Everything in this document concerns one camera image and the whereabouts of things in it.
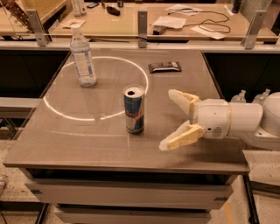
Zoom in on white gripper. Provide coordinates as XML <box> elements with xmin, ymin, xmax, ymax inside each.
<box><xmin>159</xmin><ymin>89</ymin><xmax>230</xmax><ymax>151</ymax></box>

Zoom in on dark RXBAR chocolate wrapper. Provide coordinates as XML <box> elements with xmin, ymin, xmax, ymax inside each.
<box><xmin>148</xmin><ymin>61</ymin><xmax>181</xmax><ymax>74</ymax></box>

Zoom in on white paper sheet right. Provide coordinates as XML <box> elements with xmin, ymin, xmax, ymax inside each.
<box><xmin>192</xmin><ymin>25</ymin><xmax>226</xmax><ymax>40</ymax></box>

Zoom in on white bottle on desk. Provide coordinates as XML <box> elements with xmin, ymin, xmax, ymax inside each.
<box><xmin>71</xmin><ymin>0</ymin><xmax>86</xmax><ymax>17</ymax></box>

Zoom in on metal bracket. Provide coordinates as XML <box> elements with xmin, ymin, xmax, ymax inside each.
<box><xmin>241</xmin><ymin>10</ymin><xmax>267</xmax><ymax>50</ymax></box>
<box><xmin>26</xmin><ymin>10</ymin><xmax>49</xmax><ymax>46</ymax></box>
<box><xmin>137</xmin><ymin>10</ymin><xmax>147</xmax><ymax>48</ymax></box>

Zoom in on metal bracket right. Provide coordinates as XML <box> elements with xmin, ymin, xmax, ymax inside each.
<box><xmin>241</xmin><ymin>10</ymin><xmax>267</xmax><ymax>50</ymax></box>

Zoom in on small card on desk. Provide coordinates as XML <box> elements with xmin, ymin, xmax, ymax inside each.
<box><xmin>60</xmin><ymin>18</ymin><xmax>86</xmax><ymax>29</ymax></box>

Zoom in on clear pump bottle left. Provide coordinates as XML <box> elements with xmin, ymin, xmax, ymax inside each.
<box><xmin>231</xmin><ymin>90</ymin><xmax>246</xmax><ymax>103</ymax></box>

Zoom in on black cable on desk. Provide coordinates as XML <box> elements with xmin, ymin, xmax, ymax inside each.
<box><xmin>167</xmin><ymin>10</ymin><xmax>232</xmax><ymax>34</ymax></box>

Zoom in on white paper sheet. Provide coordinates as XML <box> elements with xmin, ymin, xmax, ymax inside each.
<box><xmin>192</xmin><ymin>25</ymin><xmax>226</xmax><ymax>40</ymax></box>
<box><xmin>153</xmin><ymin>16</ymin><xmax>186</xmax><ymax>29</ymax></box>

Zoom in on white drawer cabinet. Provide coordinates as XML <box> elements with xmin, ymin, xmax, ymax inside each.
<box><xmin>25</xmin><ymin>178</ymin><xmax>233</xmax><ymax>224</ymax></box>

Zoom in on clear pump bottle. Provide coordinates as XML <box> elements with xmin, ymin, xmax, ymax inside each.
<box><xmin>253</xmin><ymin>88</ymin><xmax>270</xmax><ymax>105</ymax></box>
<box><xmin>231</xmin><ymin>90</ymin><xmax>246</xmax><ymax>103</ymax></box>

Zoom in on clear pump bottle right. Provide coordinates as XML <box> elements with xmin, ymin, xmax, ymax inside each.
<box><xmin>253</xmin><ymin>88</ymin><xmax>270</xmax><ymax>105</ymax></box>

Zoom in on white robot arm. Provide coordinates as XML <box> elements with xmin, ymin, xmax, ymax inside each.
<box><xmin>159</xmin><ymin>89</ymin><xmax>280</xmax><ymax>151</ymax></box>

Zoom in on white paper sheet centre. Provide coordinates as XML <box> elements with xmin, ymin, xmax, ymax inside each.
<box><xmin>153</xmin><ymin>16</ymin><xmax>186</xmax><ymax>29</ymax></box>

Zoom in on black computer mouse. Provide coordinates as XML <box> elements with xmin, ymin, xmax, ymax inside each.
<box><xmin>106</xmin><ymin>6</ymin><xmax>121</xmax><ymax>16</ymax></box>

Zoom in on metal bracket centre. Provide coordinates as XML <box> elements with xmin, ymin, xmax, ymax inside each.
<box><xmin>137</xmin><ymin>10</ymin><xmax>147</xmax><ymax>48</ymax></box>

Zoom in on Red Bull can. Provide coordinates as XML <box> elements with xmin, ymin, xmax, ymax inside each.
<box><xmin>123</xmin><ymin>84</ymin><xmax>145</xmax><ymax>134</ymax></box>

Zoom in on white papers back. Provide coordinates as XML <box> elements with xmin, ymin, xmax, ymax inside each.
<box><xmin>166</xmin><ymin>3</ymin><xmax>203</xmax><ymax>16</ymax></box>

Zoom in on clear plastic water bottle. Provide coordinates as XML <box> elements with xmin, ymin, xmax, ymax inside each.
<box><xmin>70</xmin><ymin>24</ymin><xmax>97</xmax><ymax>87</ymax></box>

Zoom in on metal bracket left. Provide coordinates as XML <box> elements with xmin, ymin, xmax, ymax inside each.
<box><xmin>26</xmin><ymin>10</ymin><xmax>49</xmax><ymax>46</ymax></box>

